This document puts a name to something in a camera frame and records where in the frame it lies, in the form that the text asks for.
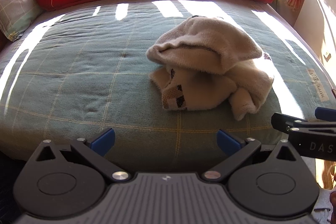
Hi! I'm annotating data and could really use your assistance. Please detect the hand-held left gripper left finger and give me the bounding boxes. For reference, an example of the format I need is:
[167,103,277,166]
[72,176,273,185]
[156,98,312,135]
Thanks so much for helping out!
[28,128,132,183]

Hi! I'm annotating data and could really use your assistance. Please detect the grey plaid pillow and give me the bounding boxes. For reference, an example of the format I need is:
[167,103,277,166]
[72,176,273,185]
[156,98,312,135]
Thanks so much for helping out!
[0,0,45,42]

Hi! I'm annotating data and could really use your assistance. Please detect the beige knit sweater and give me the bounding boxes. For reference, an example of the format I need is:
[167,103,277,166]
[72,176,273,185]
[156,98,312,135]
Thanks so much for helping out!
[146,15,275,122]

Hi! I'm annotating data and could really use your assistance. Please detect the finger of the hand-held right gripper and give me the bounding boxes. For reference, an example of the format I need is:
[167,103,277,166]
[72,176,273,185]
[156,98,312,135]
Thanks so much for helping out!
[314,107,336,121]
[271,112,311,135]

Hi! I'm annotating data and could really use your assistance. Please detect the person's grey pants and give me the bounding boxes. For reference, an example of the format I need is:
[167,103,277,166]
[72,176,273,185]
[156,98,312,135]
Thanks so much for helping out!
[312,199,332,224]

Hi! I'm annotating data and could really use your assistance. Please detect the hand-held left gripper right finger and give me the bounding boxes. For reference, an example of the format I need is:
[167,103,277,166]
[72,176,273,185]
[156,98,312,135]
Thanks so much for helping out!
[202,129,305,184]

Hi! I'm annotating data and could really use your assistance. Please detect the green plaid bed blanket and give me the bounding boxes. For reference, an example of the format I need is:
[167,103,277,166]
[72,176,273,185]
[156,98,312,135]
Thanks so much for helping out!
[0,0,336,169]

